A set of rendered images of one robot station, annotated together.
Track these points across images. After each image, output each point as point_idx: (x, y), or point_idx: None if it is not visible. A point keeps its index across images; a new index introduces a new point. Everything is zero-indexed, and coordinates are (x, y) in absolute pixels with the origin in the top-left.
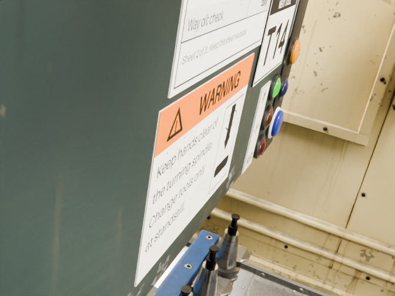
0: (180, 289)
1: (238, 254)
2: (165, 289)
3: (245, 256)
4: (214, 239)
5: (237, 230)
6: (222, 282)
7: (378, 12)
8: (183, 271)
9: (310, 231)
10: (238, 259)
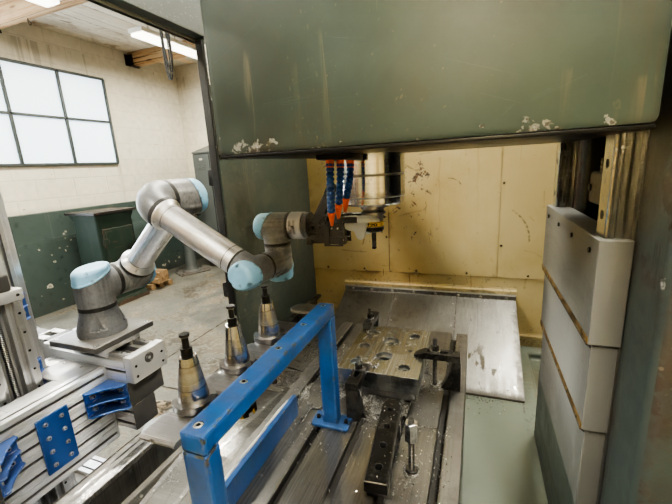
0: (258, 359)
1: (163, 420)
2: (273, 357)
3: (155, 419)
4: (192, 422)
5: (178, 358)
6: (207, 383)
7: None
8: (251, 375)
9: None
10: (172, 401)
